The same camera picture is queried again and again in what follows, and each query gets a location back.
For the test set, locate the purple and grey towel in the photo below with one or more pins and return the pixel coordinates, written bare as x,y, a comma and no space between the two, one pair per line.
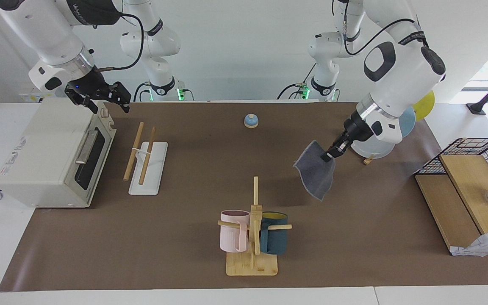
316,173

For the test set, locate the blue service bell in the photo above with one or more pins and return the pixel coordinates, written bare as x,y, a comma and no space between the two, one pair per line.
251,122

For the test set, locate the brown table mat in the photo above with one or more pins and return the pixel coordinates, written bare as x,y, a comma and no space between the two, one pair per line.
184,237

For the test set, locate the wooden mug tree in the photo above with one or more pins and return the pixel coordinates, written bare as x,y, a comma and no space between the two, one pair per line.
252,264

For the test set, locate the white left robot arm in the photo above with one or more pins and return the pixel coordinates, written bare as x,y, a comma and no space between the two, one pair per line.
400,80

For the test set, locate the white patterned cloth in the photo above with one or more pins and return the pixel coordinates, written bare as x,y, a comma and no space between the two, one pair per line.
485,246

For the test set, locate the wooden plate rack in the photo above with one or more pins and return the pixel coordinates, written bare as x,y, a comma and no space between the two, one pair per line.
369,160

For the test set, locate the dark teal mug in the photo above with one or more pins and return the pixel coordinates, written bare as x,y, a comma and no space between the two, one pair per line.
275,239

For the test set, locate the wooden shelf box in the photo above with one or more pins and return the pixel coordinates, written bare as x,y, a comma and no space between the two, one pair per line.
447,203

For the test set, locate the pink mug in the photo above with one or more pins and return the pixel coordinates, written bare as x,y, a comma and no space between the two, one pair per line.
231,233

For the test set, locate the grey plate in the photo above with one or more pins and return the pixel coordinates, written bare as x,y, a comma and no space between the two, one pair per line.
373,150

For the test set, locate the cream toaster oven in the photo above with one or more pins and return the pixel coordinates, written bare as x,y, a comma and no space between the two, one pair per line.
40,156

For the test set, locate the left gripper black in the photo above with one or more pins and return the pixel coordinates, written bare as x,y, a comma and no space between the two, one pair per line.
356,129

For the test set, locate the yellow plate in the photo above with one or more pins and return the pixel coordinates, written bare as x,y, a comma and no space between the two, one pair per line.
426,106

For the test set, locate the light blue plate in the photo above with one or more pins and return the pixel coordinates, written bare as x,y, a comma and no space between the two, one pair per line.
408,123

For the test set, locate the white wooden-bar towel rack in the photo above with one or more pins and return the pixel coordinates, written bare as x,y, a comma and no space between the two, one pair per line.
148,173

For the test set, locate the white power strip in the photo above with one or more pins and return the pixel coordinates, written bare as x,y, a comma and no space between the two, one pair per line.
32,97

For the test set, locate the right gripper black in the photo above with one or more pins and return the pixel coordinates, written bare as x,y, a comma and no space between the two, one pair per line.
87,84

